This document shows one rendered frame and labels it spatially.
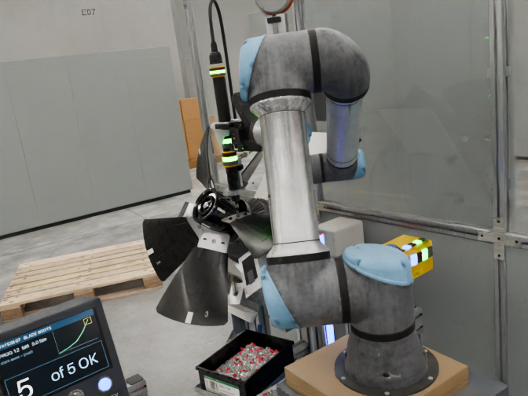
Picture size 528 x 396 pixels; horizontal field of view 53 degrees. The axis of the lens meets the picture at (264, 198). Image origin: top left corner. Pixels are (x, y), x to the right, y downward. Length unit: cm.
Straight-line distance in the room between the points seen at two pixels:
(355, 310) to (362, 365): 11
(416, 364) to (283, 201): 37
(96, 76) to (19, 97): 95
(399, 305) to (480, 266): 102
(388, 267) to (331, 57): 38
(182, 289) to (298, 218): 73
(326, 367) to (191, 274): 65
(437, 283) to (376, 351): 112
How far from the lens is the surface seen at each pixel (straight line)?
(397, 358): 97
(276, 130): 94
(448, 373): 104
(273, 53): 96
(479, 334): 205
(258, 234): 141
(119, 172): 722
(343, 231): 206
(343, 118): 111
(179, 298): 158
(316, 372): 105
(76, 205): 714
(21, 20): 1382
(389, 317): 94
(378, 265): 90
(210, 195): 162
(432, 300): 211
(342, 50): 97
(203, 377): 144
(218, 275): 158
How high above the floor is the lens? 161
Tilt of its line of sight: 14 degrees down
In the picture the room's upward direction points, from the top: 7 degrees counter-clockwise
